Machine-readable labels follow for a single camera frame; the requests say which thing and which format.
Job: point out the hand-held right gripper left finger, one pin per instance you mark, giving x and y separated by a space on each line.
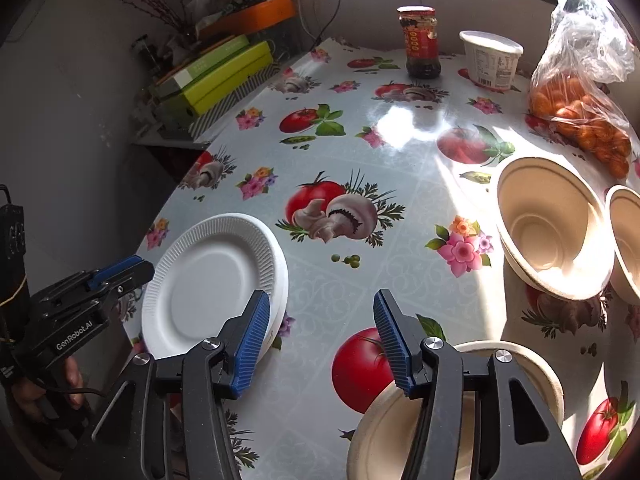
252 340

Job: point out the person's left hand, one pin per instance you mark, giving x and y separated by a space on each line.
74 380

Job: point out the red label sauce jar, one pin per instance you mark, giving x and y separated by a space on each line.
419 45

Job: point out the beige paper bowl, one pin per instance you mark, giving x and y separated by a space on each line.
377 432
627 240
545 230

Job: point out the striped grey box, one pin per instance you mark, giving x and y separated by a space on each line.
215 119

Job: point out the plastic bag of oranges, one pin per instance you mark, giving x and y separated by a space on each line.
575 115

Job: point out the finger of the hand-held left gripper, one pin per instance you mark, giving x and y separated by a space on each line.
142 275
112 268

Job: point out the lime green flat box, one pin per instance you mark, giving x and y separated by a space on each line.
225 82

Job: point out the white plastic tub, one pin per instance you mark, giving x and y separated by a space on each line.
490 62

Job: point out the vegetable print tablecloth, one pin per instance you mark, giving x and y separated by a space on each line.
400 160

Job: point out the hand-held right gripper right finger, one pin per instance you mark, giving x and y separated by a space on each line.
390 340

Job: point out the dried branches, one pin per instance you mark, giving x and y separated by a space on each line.
167 20

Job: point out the dark green flat box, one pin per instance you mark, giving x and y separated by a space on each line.
210 60

